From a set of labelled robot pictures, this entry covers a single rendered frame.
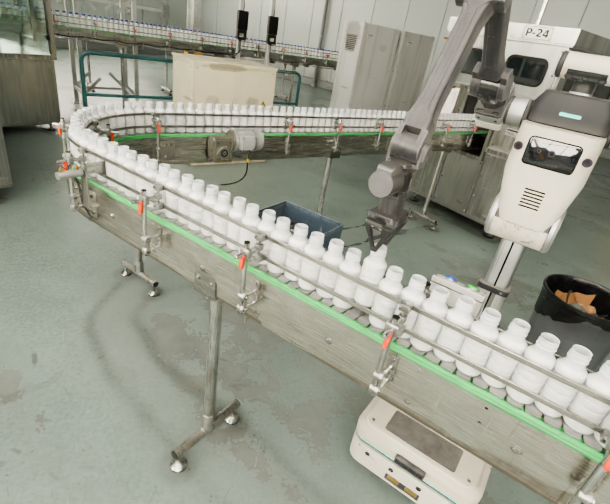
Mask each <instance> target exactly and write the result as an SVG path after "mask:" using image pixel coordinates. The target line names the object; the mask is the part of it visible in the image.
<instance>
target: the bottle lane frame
mask: <svg viewBox="0 0 610 504"><path fill-rule="evenodd" d="M88 188H89V190H90V191H92V192H94V193H95V194H96V202H97V203H99V204H101V205H102V206H100V207H97V213H98V219H96V218H95V217H93V216H92V220H91V219H90V216H89V214H88V213H87V218H88V219H90V220H91V221H92V222H94V223H95V224H97V225H99V226H100V227H102V228H104V229H105V230H107V231H108V232H110V233H112V234H113V235H115V236H117V237H118V238H120V239H122V240H123V241H125V242H126V243H128V244H130V245H131V246H133V247H135V248H136V249H138V250H140V251H141V252H142V247H143V241H142V240H141V237H142V236H143V228H142V214H141V215H139V213H138V204H132V203H131V201H129V200H128V199H126V198H125V197H122V196H120V195H119V194H116V193H115V192H113V191H111V190H109V189H107V188H105V187H103V186H101V185H100V184H98V183H96V181H95V182H94V181H92V180H90V179H88ZM147 226H148V236H149V237H152V236H155V235H157V234H158V226H160V227H162V235H159V236H158V237H160V238H161V239H162V246H160V247H158V248H156V249H153V250H152V251H151V253H150V254H149V255H148V256H149V257H151V258H153V259H154V260H156V261H157V262H159V263H161V264H162V265H164V266H166V267H167V268H169V269H171V270H172V271H174V272H175V273H177V274H179V275H180V276H182V277H184V278H185V279H187V280H188V281H190V282H192V283H193V284H194V277H195V271H196V270H197V269H201V270H203V271H204V272H206V273H208V274H209V275H211V276H213V277H214V279H215V281H216V283H217V285H216V298H218V299H219V300H221V301H223V302H224V303H226V304H228V305H229V306H231V307H233V308H234V309H236V307H237V305H238V303H239V298H238V297H237V295H238V293H239V292H240V282H241V271H242V270H240V269H239V259H236V260H235V259H234V256H232V255H231V254H230V252H229V253H227V252H225V251H223V250H221V248H217V247H216V246H214V245H213V243H211V244H210V243H208V242H206V241H204V239H201V238H199V237H197V236H196V235H197V234H196V235H193V234H191V233H189V232H188V231H189V230H188V231H186V230H184V229H182V228H181V226H180V227H178V226H176V225H174V224H173V223H171V222H169V221H167V220H166V219H163V218H161V217H159V215H156V214H154V213H152V211H148V210H147ZM158 237H156V238H153V239H151V242H150V248H153V247H156V246H157V245H158ZM267 273H268V272H266V273H264V272H262V271H260V270H259V269H258V267H253V266H251V265H249V264H248V268H247V278H246V288H245V292H246V293H249V292H251V291H252V290H254V289H255V280H258V281H260V290H257V291H255V292H256V293H258V294H259V299H258V302H255V303H254V304H253V305H251V306H249V307H248V308H247V312H245V313H243V314H244V315H246V316H247V317H249V318H250V319H252V320H254V321H255V322H257V323H259V324H260V325H262V326H264V327H265V328H267V329H268V330H270V331H272V332H273V333H275V334H277V335H278V336H280V337H281V338H283V339H285V340H286V341H288V342H290V343H291V344H293V345H295V346H296V347H298V348H299V349H301V350H303V351H304V352H306V353H308V354H309V355H311V356H312V357H314V358H316V359H317V360H319V361H321V362H322V363H324V364H326V365H327V366H329V367H330V368H332V369H334V370H335V371H337V372H339V373H340V374H342V375H343V376H345V377H347V378H348V379H350V380H352V381H353V382H355V383H357V384H358V385H360V386H361V387H363V388H365V389H366V390H368V391H369V387H370V385H371V383H372V379H373V374H374V372H375V370H376V367H377V364H378V360H379V357H380V354H381V351H382V344H383V340H384V339H383V338H382V335H383V333H384V332H382V333H380V334H378V333H376V332H375V331H373V330H371V329H370V326H371V325H369V326H367V327H365V326H363V325H361V324H360V323H358V322H357V319H358V318H357V319H355V320H352V319H350V318H348V317H347V316H345V315H344V314H345V312H346V311H345V312H344V313H339V312H337V311H335V310H333V309H332V307H333V306H334V305H333V306H331V307H328V306H326V305H324V304H322V303H321V300H322V299H321V300H319V301H317V300H315V299H313V298H311V297H309V295H310V294H311V293H310V294H308V295H305V294H303V293H302V292H300V291H298V290H299V288H298V289H294V288H292V287H290V286H289V285H288V283H289V282H288V283H283V282H281V281H279V280H278V279H277V278H278V277H277V278H274V277H272V276H270V275H268V274H267ZM236 310H237V309H236ZM237 311H238V310H237ZM396 342H397V339H396V340H394V341H392V343H391V346H390V349H389V352H388V355H387V358H386V361H385V364H384V367H383V370H382V372H384V371H385V370H386V369H387V368H388V367H389V366H390V364H389V363H390V360H391V357H392V355H394V356H396V357H398V358H399V360H398V363H397V366H396V368H395V367H393V368H391V370H393V371H394V374H393V377H392V380H388V381H387V382H386V383H385V384H384V385H383V386H382V388H381V390H382V392H381V394H378V395H376V396H378V397H379V398H381V399H383V400H384V401H386V402H388V403H389V404H391V405H392V406H394V407H396V408H397V409H399V410H401V411H402V412H404V413H406V414H407V415H409V416H410V417H412V418H414V419H415V420H417V421H419V422H420V423H422V424H423V425H425V426H427V427H428V428H430V429H432V430H433V431H435V432H437V433H438V434H440V435H441V436H443V437H445V438H446V439H448V440H450V441H451V442H453V443H454V444H456V445H458V446H459V447H461V448H463V449H464V450H466V451H468V452H469V453H471V454H472V455H474V456H476V457H477V458H479V459H481V460H482V461H484V462H485V463H487V464H489V465H490V466H492V467H494V468H495V469H497V470H499V471H500V472H502V473H503V474H505V475H507V476H508V477H510V478H512V479H513V480H515V481H516V482H518V483H520V484H521V485H523V486H525V487H526V488H528V489H530V490H531V491H533V492H534V493H536V494H538V495H539V496H541V497H543V498H544V499H546V500H547V501H549V502H551V503H552V504H566V503H567V502H568V500H569V499H571V498H572V497H573V496H574V495H575V493H576V490H577V488H578V487H579V486H581V485H582V484H583V483H584V482H585V480H586V479H587V478H588V476H589V475H590V474H591V472H592V471H593V470H594V469H595V467H596V466H597V465H598V463H599V462H600V461H601V459H602V458H603V457H604V456H605V451H604V449H603V448H602V450H601V452H599V451H597V450H595V449H594V448H592V447H590V446H588V445H586V444H585V443H584V441H583V438H582V437H581V439H580V440H577V439H575V438H573V437H571V436H569V435H567V434H565V433H564V432H563V427H560V429H556V428H554V427H552V426H550V425H549V424H547V423H545V422H544V419H543V417H542V416H541V418H540V419H537V418H536V417H534V416H532V415H530V414H528V413H526V412H525V407H522V408H521V409H519V408H517V407H515V406H513V405H511V404H509V403H507V398H506V397H504V399H500V398H498V397H496V396H494V395H492V394H491V393H489V388H487V389H486V390H483V389H481V388H479V387H478V386H476V385H474V384H472V381H473V380H472V378H471V379H470V380H469V381H466V380H464V379H463V378H461V377H459V376H457V375H456V370H455V371H454V372H453V373H451V372H449V371H448V370H446V369H444V368H442V367H441V366H440V365H441V363H440V362H439V363H438V364H434V363H433V362H431V361H429V360H427V359H425V357H426V354H424V355H423V356H420V355H418V354H416V353H414V352H412V351H411V346H410V347H409V348H407V349H406V348H405V347H403V346H401V345H399V344H397V343H396ZM606 473H607V474H606V475H605V477H604V478H603V479H602V480H601V482H600V483H599V482H598V483H597V484H596V488H595V489H594V490H593V494H594V498H595V503H594V504H610V471H607V472H606Z"/></svg>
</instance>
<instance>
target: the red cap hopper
mask: <svg viewBox="0 0 610 504"><path fill-rule="evenodd" d="M85 1H86V2H87V3H88V4H89V5H90V6H91V8H92V9H93V10H94V11H95V10H96V9H97V8H96V7H95V6H94V5H93V4H92V3H91V2H90V1H89V0H85ZM117 1H118V0H113V1H112V2H111V3H110V4H109V5H108V6H106V7H105V8H104V9H105V10H106V11H107V10H108V9H110V8H111V7H112V6H113V5H114V4H115V3H116V2H117ZM119 1H120V8H119V9H118V10H117V11H116V13H117V14H119V13H120V19H122V20H123V23H125V22H124V20H125V7H126V6H127V5H128V4H129V3H130V2H131V16H132V21H133V24H134V25H135V21H136V22H137V10H136V0H127V1H126V2H124V0H119ZM78 2H79V3H80V4H81V5H82V6H83V7H85V6H86V5H85V4H84V3H83V2H82V1H81V0H72V3H73V13H74V16H75V13H78V16H79V7H78ZM64 5H65V11H66V15H67V16H68V15H69V12H70V4H69V0H64ZM68 44H69V53H70V63H71V73H72V82H73V92H74V101H72V102H73V103H79V104H82V107H84V105H83V94H82V84H81V73H80V63H79V57H80V55H81V53H82V41H81V39H76V44H77V55H78V65H79V76H80V80H79V81H78V82H77V75H76V64H75V54H74V44H73V39H68ZM133 55H138V46H133ZM133 69H134V91H133V90H132V89H131V88H130V87H129V86H128V70H127V58H124V74H125V95H139V71H138V59H133ZM109 75H110V76H111V77H112V78H113V79H114V80H115V81H116V82H117V83H118V84H119V85H120V86H121V87H105V86H96V85H97V84H98V83H99V82H100V81H101V80H102V79H101V78H100V77H99V78H98V79H97V80H96V81H95V82H94V83H93V84H92V85H91V86H88V85H86V88H88V89H87V90H86V91H87V93H91V92H90V91H91V90H92V89H108V90H122V85H121V80H120V81H119V80H118V79H117V78H116V77H115V76H114V75H113V74H112V73H111V72H110V73H109ZM80 88H81V89H80ZM78 91H79V92H80V93H81V97H82V103H81V102H80V101H79V95H78ZM129 93H130V94H129Z"/></svg>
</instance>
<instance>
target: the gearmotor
mask: <svg viewBox="0 0 610 504"><path fill-rule="evenodd" d="M264 142H265V140H264V135H263V133H262V131H261V130H258V129H230V130H228V131H227V133H226V135H211V136H209V138H208V162H209V163H212V162H213V161H214V163H223V162H232V152H233V151H247V153H248V157H247V167H246V173H245V175H244V176H243V178H244V177H245V176H246V174H247V170H248V162H249V154H250V151H251V150H261V149H262V148H263V146H264ZM243 178H241V179H240V180H239V181H241V180H242V179H243ZM239 181H236V182H233V183H228V184H220V185H230V184H235V183H237V182H239Z"/></svg>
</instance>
